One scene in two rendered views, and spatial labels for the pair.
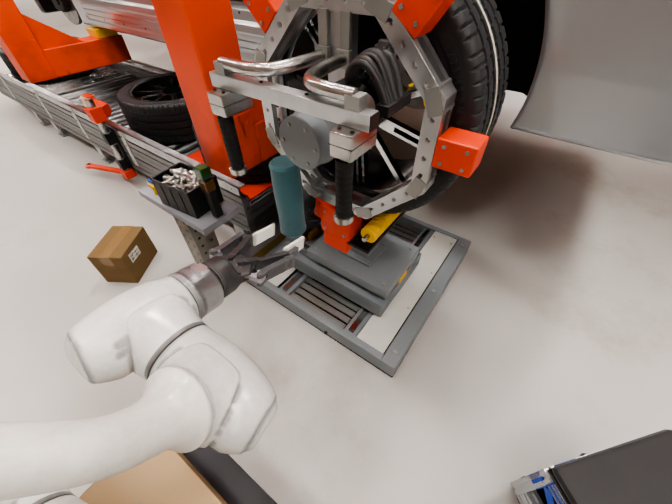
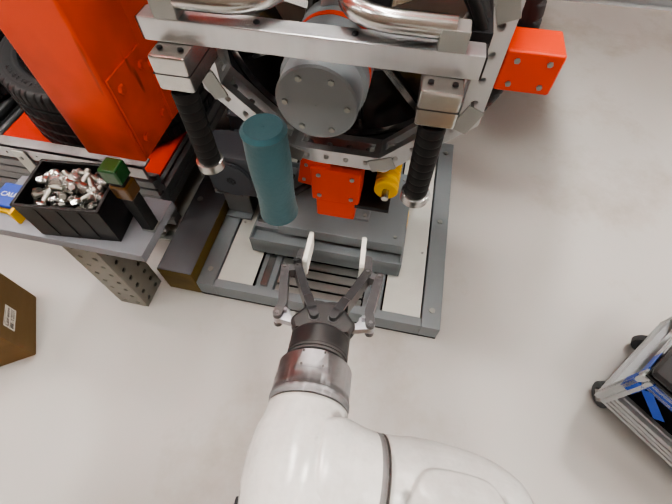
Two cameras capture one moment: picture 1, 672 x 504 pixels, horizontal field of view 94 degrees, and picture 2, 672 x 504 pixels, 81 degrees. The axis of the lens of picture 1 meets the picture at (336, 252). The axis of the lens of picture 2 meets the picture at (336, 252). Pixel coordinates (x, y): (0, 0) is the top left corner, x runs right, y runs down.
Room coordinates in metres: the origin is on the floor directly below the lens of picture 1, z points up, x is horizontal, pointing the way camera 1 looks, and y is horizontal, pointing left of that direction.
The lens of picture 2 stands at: (0.21, 0.26, 1.24)
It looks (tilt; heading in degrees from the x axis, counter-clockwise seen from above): 58 degrees down; 336
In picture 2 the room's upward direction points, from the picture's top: straight up
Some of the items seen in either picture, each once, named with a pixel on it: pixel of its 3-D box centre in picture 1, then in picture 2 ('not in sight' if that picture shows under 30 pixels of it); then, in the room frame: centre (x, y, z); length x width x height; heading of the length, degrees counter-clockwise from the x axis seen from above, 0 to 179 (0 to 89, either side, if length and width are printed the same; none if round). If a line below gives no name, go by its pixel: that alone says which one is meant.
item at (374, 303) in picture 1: (354, 258); (335, 214); (0.99, -0.08, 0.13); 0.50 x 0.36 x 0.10; 54
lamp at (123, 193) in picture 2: (207, 184); (125, 187); (0.92, 0.44, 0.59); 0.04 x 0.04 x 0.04; 54
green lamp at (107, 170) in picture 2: (202, 171); (114, 171); (0.92, 0.44, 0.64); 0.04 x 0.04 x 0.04; 54
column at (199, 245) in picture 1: (200, 238); (112, 259); (1.05, 0.63, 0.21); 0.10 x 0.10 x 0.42; 54
